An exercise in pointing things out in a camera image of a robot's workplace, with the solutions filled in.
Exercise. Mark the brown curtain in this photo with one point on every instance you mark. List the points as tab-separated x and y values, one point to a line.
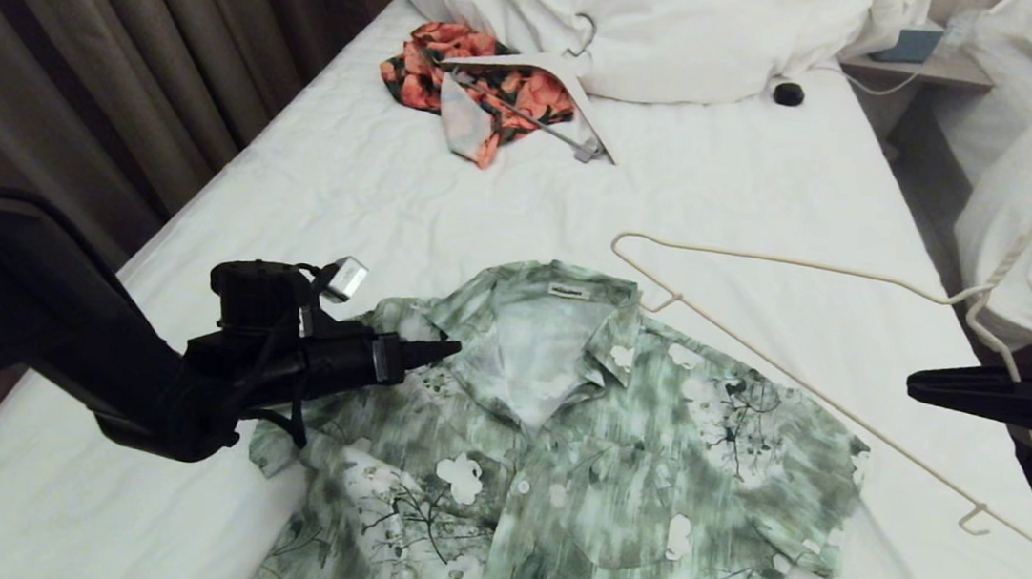
72	41

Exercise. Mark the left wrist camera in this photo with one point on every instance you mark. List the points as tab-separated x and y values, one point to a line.
346	278

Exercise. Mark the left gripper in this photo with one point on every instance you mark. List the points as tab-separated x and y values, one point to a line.
341	359

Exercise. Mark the orange floral shirt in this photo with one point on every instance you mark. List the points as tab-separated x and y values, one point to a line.
423	78

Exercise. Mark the bed with white sheet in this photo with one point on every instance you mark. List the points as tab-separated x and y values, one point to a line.
391	200

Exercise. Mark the green floral shirt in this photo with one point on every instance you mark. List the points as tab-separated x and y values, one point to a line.
600	490

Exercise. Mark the white pillow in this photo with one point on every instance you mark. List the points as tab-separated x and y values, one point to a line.
678	28

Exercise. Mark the bedside table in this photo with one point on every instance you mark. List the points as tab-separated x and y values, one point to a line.
932	72

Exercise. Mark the teal tissue box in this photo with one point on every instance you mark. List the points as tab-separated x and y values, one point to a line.
908	45

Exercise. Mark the white wooden hanger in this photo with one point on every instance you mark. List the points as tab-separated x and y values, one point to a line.
521	62

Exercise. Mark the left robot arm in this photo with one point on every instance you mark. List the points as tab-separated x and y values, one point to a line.
17	295

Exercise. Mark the small black round object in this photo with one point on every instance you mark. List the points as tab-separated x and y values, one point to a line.
789	94

